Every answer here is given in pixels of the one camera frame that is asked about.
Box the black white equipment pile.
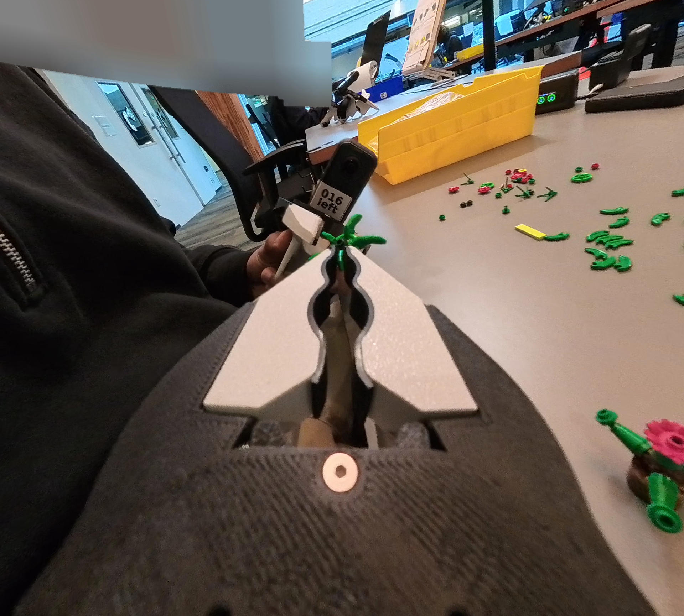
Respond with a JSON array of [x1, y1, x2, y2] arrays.
[[320, 68, 381, 126]]

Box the wooden background desk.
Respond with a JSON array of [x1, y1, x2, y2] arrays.
[[494, 0, 684, 69]]

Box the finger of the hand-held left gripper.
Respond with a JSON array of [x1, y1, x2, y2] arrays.
[[281, 205, 325, 249]]

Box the black office chair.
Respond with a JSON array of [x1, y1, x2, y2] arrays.
[[150, 86, 313, 243]]

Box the small brick flower plant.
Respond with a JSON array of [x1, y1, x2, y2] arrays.
[[596, 409, 684, 534]]

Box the cardboard sign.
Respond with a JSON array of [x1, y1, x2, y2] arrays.
[[401, 0, 471, 76]]

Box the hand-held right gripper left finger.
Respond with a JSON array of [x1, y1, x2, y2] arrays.
[[203, 247, 341, 438]]

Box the black power bank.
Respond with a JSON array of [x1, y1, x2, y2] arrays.
[[584, 79, 684, 114]]

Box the stacked yellow plastic bins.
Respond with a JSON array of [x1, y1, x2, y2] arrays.
[[357, 65, 545, 185]]

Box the black charger with green lights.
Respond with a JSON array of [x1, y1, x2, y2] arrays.
[[535, 68, 580, 116]]

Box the person's left forearm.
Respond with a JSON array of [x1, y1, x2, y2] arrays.
[[176, 245, 257, 307]]

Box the scattered green leaf pieces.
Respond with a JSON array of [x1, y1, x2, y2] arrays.
[[544, 189, 684, 305]]

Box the small blue box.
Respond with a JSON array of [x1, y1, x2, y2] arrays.
[[370, 75, 404, 103]]

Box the black power adapter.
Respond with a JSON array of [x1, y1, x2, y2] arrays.
[[588, 23, 653, 90]]

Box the person's black jacket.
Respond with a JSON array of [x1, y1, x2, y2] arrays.
[[0, 63, 252, 616]]

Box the pile of small flower pieces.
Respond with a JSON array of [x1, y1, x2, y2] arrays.
[[438, 167, 559, 223]]

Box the black steel column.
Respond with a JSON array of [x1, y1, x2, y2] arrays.
[[477, 0, 498, 74]]

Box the green wheel stem piece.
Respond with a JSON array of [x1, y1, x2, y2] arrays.
[[320, 214, 387, 272]]

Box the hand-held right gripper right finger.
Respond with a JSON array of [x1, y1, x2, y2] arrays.
[[343, 246, 478, 438]]

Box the person's left hand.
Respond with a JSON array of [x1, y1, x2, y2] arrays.
[[246, 229, 324, 299]]

